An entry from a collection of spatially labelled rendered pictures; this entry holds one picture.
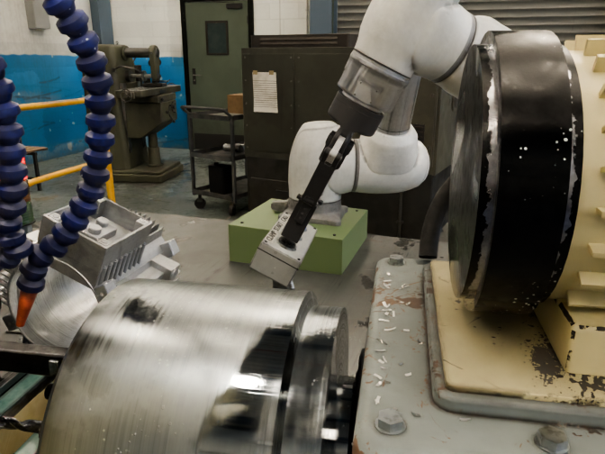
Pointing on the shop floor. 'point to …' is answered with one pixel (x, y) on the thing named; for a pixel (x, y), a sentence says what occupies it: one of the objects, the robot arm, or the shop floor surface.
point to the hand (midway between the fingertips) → (299, 219)
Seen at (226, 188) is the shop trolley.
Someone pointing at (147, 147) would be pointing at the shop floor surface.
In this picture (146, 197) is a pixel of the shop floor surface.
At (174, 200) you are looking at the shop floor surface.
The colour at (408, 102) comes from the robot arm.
